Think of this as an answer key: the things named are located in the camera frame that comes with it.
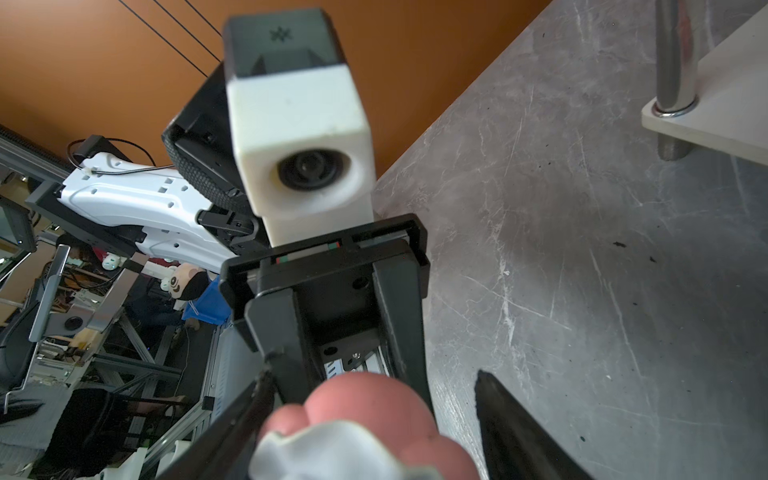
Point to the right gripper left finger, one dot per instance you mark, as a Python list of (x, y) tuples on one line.
[(214, 455)]

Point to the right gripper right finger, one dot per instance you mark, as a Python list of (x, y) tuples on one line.
[(515, 445)]

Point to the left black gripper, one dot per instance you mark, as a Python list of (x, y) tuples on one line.
[(306, 304)]

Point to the pink white round character toy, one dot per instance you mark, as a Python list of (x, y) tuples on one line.
[(358, 426)]

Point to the white two-tier shelf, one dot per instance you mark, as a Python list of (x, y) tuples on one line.
[(718, 101)]

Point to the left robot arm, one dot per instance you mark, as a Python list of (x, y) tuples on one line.
[(175, 219)]

